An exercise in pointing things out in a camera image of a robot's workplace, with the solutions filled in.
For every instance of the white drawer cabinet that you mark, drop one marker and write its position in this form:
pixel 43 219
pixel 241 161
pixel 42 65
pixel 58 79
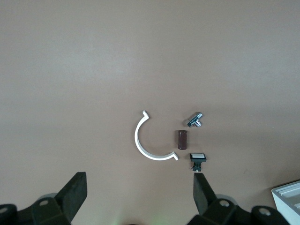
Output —
pixel 288 201

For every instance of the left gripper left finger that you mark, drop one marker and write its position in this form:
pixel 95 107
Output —
pixel 70 197

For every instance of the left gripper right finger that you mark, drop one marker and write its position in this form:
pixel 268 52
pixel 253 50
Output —
pixel 204 197

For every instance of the chrome valve fitting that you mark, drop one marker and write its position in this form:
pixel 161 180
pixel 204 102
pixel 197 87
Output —
pixel 194 120

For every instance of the brown cylinder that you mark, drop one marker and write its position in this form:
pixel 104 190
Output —
pixel 182 140

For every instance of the black square push button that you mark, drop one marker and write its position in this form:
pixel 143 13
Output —
pixel 198 156

